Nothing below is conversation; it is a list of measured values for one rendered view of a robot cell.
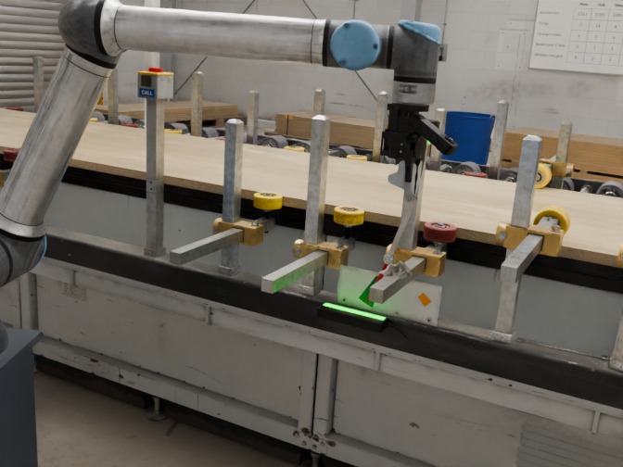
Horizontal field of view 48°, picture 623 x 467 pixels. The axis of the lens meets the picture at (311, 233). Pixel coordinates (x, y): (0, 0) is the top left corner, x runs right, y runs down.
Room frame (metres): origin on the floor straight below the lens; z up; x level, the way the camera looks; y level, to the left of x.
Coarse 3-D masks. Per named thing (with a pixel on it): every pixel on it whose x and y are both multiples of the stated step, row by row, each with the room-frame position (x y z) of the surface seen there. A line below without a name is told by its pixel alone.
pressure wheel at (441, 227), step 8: (432, 224) 1.70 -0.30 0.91; (440, 224) 1.68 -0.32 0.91; (448, 224) 1.70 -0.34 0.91; (424, 232) 1.68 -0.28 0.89; (432, 232) 1.65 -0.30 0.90; (440, 232) 1.64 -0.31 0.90; (448, 232) 1.65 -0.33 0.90; (432, 240) 1.65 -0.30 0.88; (440, 240) 1.64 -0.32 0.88; (448, 240) 1.65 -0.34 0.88
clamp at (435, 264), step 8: (400, 248) 1.58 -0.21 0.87; (416, 248) 1.59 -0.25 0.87; (424, 248) 1.59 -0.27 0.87; (400, 256) 1.57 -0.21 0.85; (408, 256) 1.56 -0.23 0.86; (416, 256) 1.55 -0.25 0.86; (424, 256) 1.55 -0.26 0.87; (432, 256) 1.54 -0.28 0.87; (440, 256) 1.54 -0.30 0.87; (432, 264) 1.54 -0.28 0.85; (440, 264) 1.54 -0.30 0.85; (424, 272) 1.55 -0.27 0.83; (432, 272) 1.54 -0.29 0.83; (440, 272) 1.54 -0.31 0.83
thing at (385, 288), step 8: (432, 248) 1.63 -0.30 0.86; (408, 264) 1.49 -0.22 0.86; (416, 264) 1.49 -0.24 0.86; (424, 264) 1.54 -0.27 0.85; (416, 272) 1.49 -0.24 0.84; (384, 280) 1.37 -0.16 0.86; (392, 280) 1.37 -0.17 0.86; (400, 280) 1.40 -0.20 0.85; (408, 280) 1.44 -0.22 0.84; (376, 288) 1.32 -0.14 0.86; (384, 288) 1.32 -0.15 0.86; (392, 288) 1.36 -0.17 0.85; (400, 288) 1.40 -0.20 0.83; (376, 296) 1.31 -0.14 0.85; (384, 296) 1.31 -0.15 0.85
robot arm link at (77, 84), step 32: (64, 64) 1.56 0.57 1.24; (96, 64) 1.56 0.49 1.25; (64, 96) 1.55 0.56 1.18; (96, 96) 1.59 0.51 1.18; (32, 128) 1.57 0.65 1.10; (64, 128) 1.56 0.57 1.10; (32, 160) 1.56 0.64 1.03; (64, 160) 1.59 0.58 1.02; (32, 192) 1.57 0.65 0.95; (0, 224) 1.55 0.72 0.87; (32, 224) 1.59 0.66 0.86; (32, 256) 1.62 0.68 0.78
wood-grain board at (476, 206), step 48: (0, 144) 2.48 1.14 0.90; (96, 144) 2.62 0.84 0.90; (144, 144) 2.70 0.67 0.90; (192, 144) 2.78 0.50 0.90; (288, 192) 1.99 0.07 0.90; (336, 192) 2.03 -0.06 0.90; (384, 192) 2.08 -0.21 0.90; (432, 192) 2.13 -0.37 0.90; (480, 192) 2.18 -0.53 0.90; (576, 192) 2.29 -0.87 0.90; (480, 240) 1.68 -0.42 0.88; (576, 240) 1.65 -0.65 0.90
